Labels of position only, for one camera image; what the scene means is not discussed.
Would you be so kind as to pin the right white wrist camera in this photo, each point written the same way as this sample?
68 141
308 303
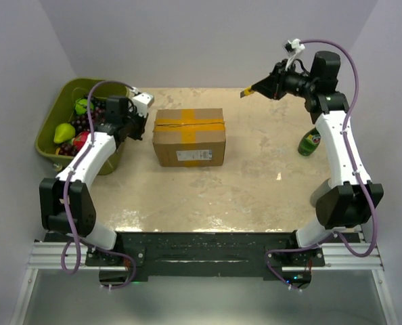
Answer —
294 49

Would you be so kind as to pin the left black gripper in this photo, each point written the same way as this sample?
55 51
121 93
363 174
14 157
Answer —
143 120

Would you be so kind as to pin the grey cylindrical bottle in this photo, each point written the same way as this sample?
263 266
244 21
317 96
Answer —
321 190

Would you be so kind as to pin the green glass bottle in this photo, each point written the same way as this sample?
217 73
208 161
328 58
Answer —
309 143

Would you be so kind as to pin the olive green plastic basket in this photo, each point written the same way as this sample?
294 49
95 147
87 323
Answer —
62 111

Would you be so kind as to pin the green apple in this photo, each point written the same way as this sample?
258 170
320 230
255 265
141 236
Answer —
81 105

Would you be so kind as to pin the dark purple grape bunch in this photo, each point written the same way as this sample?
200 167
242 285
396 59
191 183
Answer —
81 122

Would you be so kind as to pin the taped cardboard express box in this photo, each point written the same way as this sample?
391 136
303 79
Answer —
190 137

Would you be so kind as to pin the green pear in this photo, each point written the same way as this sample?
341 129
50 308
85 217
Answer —
63 133

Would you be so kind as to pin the black grape bunch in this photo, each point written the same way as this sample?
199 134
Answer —
97 103

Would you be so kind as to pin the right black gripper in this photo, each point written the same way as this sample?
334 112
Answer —
273 86

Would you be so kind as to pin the yellow utility knife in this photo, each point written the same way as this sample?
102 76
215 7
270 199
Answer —
246 92

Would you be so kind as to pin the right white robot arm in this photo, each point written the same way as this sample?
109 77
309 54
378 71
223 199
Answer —
349 197

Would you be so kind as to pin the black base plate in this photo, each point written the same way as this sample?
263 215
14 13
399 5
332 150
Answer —
269 256

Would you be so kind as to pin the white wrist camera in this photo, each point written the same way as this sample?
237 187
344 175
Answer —
142 100
294 49

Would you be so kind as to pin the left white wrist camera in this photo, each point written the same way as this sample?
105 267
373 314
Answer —
142 100

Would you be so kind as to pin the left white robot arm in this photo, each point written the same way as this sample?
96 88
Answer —
66 204

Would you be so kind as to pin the red dragon fruit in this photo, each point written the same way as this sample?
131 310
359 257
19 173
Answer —
79 140

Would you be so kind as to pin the small red grape bunch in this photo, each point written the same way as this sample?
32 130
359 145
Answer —
66 149

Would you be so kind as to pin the aluminium rail frame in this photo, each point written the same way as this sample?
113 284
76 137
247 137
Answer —
263 188

